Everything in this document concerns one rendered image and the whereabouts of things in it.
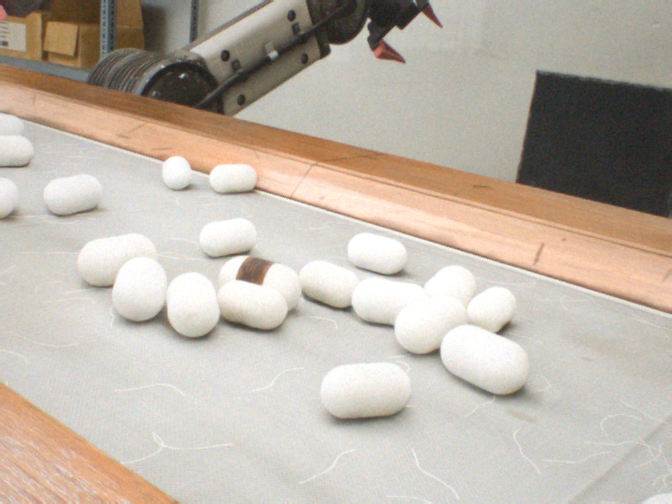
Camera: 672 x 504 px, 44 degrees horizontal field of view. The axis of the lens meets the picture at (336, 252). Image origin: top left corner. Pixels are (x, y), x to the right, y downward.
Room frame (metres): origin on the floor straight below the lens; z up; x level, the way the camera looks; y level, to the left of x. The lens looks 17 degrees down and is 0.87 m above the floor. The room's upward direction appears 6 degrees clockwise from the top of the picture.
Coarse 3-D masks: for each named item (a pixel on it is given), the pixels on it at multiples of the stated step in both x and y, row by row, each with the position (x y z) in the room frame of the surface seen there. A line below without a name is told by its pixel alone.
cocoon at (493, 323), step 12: (492, 288) 0.35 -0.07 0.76; (504, 288) 0.35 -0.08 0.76; (480, 300) 0.34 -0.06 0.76; (492, 300) 0.33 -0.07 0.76; (504, 300) 0.34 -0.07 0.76; (468, 312) 0.34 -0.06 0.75; (480, 312) 0.33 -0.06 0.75; (492, 312) 0.33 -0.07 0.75; (504, 312) 0.33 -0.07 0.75; (480, 324) 0.33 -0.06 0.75; (492, 324) 0.33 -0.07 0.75; (504, 324) 0.34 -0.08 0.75
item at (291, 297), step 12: (228, 264) 0.34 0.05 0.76; (240, 264) 0.34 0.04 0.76; (276, 264) 0.34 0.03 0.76; (228, 276) 0.33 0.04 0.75; (276, 276) 0.33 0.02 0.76; (288, 276) 0.33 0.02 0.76; (276, 288) 0.33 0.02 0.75; (288, 288) 0.33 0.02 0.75; (300, 288) 0.34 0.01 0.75; (288, 300) 0.33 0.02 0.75
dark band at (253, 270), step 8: (248, 264) 0.34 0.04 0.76; (256, 264) 0.34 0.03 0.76; (264, 264) 0.34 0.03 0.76; (272, 264) 0.34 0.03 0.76; (240, 272) 0.33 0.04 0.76; (248, 272) 0.33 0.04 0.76; (256, 272) 0.33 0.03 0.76; (264, 272) 0.33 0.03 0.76; (240, 280) 0.33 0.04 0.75; (248, 280) 0.33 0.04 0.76; (256, 280) 0.33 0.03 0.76
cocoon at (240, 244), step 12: (204, 228) 0.41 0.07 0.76; (216, 228) 0.40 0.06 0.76; (228, 228) 0.41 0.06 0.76; (240, 228) 0.41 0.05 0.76; (252, 228) 0.42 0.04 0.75; (204, 240) 0.40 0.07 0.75; (216, 240) 0.40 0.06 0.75; (228, 240) 0.40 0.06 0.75; (240, 240) 0.41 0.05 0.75; (252, 240) 0.41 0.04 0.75; (216, 252) 0.40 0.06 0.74; (228, 252) 0.40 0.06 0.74; (240, 252) 0.41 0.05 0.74
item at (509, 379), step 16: (448, 336) 0.29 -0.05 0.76; (464, 336) 0.28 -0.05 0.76; (480, 336) 0.28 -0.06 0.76; (496, 336) 0.28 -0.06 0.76; (448, 352) 0.28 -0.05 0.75; (464, 352) 0.28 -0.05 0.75; (480, 352) 0.28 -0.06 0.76; (496, 352) 0.27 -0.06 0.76; (512, 352) 0.27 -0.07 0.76; (448, 368) 0.29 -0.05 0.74; (464, 368) 0.28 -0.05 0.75; (480, 368) 0.27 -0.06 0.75; (496, 368) 0.27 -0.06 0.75; (512, 368) 0.27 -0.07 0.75; (528, 368) 0.27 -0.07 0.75; (480, 384) 0.28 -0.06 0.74; (496, 384) 0.27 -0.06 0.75; (512, 384) 0.27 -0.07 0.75
